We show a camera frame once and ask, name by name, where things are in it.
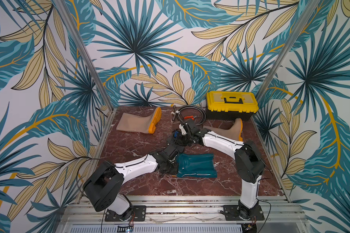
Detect left aluminium corner post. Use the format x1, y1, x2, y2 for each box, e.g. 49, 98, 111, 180
54, 0, 114, 112

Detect yellow and black toolbox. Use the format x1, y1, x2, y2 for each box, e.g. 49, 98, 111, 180
205, 91, 259, 121

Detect red handled pliers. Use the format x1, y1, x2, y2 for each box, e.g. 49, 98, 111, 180
183, 115, 199, 120

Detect beige rubber boot left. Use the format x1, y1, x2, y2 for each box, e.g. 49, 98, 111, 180
116, 107, 162, 134

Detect right aluminium corner post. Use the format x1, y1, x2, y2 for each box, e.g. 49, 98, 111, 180
256, 0, 320, 102

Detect beige rubber boot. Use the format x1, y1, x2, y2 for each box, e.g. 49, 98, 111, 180
116, 107, 162, 134
204, 118, 243, 141

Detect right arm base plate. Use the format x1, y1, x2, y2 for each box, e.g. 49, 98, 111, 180
220, 204, 265, 221

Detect aluminium corner post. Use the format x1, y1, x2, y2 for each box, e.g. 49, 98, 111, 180
54, 0, 114, 112
256, 0, 320, 102

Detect coiled black cable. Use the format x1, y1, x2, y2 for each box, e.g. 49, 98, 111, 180
171, 104, 207, 127

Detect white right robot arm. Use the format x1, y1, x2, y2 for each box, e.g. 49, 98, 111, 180
179, 119, 266, 215

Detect beige rubber boot right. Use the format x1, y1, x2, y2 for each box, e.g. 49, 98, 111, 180
204, 118, 243, 141

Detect aluminium mounting rail frame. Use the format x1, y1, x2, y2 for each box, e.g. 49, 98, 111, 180
56, 196, 312, 233

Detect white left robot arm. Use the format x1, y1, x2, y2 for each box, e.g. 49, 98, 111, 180
83, 143, 184, 221

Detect teal rubber boot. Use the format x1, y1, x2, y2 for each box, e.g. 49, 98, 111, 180
177, 153, 217, 178

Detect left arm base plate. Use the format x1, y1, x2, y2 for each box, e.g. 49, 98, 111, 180
104, 205, 147, 222

